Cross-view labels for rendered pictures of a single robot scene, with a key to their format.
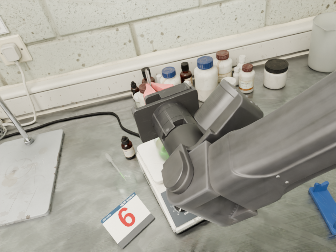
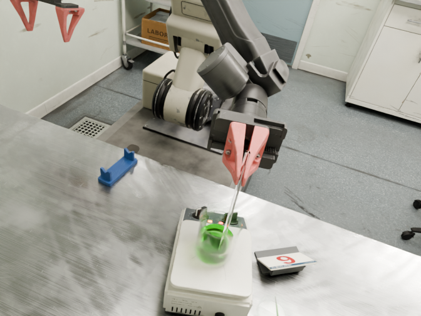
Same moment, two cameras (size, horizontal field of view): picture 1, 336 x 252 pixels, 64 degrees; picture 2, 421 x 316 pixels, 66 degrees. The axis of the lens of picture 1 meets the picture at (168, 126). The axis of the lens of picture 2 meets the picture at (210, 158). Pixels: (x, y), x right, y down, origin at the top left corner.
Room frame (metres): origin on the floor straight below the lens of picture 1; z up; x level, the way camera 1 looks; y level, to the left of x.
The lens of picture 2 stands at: (0.69, 0.05, 1.27)
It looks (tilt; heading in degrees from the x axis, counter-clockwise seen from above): 40 degrees down; 196
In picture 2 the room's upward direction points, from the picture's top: 11 degrees clockwise
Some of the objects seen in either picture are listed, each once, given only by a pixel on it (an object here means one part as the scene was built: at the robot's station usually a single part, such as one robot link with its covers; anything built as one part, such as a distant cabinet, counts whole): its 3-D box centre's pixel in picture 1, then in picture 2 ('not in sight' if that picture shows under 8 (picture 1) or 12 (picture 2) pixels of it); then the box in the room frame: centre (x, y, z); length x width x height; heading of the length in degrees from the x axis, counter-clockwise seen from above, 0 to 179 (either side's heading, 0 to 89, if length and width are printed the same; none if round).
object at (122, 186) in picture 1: (125, 182); (273, 313); (0.40, 0.13, 0.76); 0.06 x 0.06 x 0.02
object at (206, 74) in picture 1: (206, 78); not in sight; (0.69, -0.15, 0.81); 0.07 x 0.07 x 0.13
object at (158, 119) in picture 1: (173, 124); (247, 126); (0.30, -0.01, 1.01); 0.10 x 0.07 x 0.07; 103
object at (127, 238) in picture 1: (128, 219); (284, 257); (0.30, 0.12, 0.77); 0.09 x 0.06 x 0.04; 126
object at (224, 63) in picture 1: (223, 68); not in sight; (0.75, -0.21, 0.80); 0.06 x 0.06 x 0.11
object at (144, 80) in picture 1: (149, 84); not in sight; (0.74, 0.03, 0.80); 0.04 x 0.04 x 0.11
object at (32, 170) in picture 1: (21, 173); not in sight; (0.51, 0.42, 0.76); 0.30 x 0.20 x 0.01; 2
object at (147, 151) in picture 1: (169, 153); (213, 256); (0.40, 0.01, 0.83); 0.12 x 0.12 x 0.01; 17
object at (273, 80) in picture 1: (275, 74); not in sight; (0.68, -0.36, 0.79); 0.07 x 0.07 x 0.07
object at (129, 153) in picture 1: (127, 146); not in sight; (0.50, 0.12, 0.78); 0.03 x 0.03 x 0.07
